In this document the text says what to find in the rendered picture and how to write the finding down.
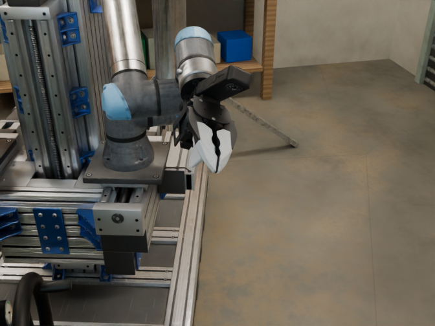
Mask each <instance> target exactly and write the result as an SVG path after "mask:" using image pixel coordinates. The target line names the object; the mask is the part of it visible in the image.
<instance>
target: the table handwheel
mask: <svg viewBox="0 0 435 326"><path fill-rule="evenodd" d="M42 284H45V282H44V280H43V278H42V277H41V276H40V275H39V274H38V273H36V272H28V273H26V274H25V275H24V276H23V277H22V278H21V279H20V281H19V283H18V285H17V289H16V294H15V297H14V304H13V310H12V326H34V323H33V320H32V315H31V312H30V305H31V299H32V293H33V295H34V299H35V302H36V307H37V311H38V318H39V326H54V322H53V316H52V309H51V305H50V299H49V294H48V293H41V285H42Z"/></svg>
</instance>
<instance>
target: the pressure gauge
mask: <svg viewBox="0 0 435 326"><path fill-rule="evenodd" d="M9 311H10V314H9V313H8V312H9ZM11 324H12V303H11V301H10V300H9V299H6V300H1V301H0V326H11Z"/></svg>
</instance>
